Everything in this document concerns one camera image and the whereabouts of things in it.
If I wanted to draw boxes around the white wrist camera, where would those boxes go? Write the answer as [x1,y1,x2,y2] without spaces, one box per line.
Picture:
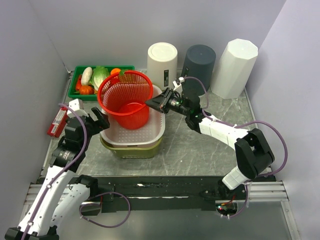
[172,76,185,94]
[67,98,89,118]

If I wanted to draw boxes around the green plastic tray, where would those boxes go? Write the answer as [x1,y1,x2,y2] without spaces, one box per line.
[67,65,135,101]

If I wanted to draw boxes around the large white faceted container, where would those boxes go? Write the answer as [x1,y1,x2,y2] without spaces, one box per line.
[210,38,258,99]

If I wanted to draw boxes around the dark grey round bucket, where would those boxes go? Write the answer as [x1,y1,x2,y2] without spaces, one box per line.
[181,44,216,91]

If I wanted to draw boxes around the white round bucket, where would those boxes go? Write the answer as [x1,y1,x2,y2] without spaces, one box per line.
[147,42,178,90]

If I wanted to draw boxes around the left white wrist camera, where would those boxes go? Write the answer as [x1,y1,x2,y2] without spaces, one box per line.
[67,98,89,118]

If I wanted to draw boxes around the red toy chili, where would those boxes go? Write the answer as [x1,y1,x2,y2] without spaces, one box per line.
[75,74,82,92]

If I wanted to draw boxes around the toy napa cabbage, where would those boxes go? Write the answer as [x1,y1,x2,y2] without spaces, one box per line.
[89,66,110,91]

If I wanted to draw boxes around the red rectangular box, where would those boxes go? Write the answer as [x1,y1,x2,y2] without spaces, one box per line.
[47,107,68,138]

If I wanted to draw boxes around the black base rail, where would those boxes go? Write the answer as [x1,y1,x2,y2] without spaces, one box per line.
[29,175,276,217]

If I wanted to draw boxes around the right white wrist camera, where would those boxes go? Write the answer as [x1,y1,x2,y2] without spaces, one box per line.
[172,76,185,94]

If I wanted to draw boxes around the white perforated rectangular basket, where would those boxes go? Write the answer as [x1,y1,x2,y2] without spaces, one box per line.
[99,83,166,148]

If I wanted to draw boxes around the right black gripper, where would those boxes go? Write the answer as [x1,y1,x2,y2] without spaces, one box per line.
[144,88,190,117]

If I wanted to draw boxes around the white toy radish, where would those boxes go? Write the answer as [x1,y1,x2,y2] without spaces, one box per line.
[81,67,93,86]

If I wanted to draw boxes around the orange toy pumpkin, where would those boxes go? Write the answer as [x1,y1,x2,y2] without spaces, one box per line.
[78,85,95,95]

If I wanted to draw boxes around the olive green rectangular basket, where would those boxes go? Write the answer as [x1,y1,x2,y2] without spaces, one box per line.
[100,137,163,159]

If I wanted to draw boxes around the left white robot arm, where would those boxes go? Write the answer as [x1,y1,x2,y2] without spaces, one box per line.
[4,107,110,240]

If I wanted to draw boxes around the red mesh basket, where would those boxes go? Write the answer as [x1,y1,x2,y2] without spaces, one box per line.
[97,70,153,130]

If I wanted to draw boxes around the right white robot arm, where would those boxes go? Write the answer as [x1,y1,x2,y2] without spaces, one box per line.
[145,88,275,200]

